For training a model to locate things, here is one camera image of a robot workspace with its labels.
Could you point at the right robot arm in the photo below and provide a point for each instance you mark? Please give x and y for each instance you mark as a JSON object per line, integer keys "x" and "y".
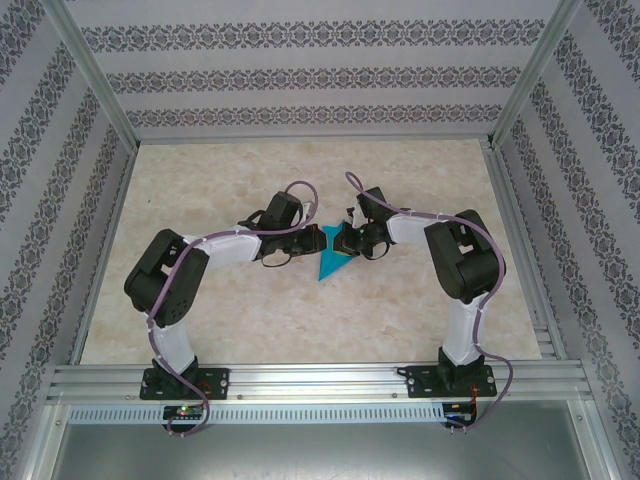
{"x": 465, "y": 270}

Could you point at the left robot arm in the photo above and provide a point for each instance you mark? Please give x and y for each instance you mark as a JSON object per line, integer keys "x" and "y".
{"x": 150, "y": 280}

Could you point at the aluminium mounting rail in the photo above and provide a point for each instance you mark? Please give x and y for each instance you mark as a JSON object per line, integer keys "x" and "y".
{"x": 310, "y": 382}

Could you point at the aluminium side rail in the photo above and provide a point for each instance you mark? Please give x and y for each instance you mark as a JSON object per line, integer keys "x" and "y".
{"x": 507, "y": 200}

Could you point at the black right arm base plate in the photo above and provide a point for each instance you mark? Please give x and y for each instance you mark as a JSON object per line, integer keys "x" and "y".
{"x": 420, "y": 382}

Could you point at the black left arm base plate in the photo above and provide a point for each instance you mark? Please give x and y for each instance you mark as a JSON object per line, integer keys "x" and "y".
{"x": 217, "y": 382}

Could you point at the aluminium frame post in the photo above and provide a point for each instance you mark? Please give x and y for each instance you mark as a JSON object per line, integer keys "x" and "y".
{"x": 532, "y": 75}
{"x": 98, "y": 75}

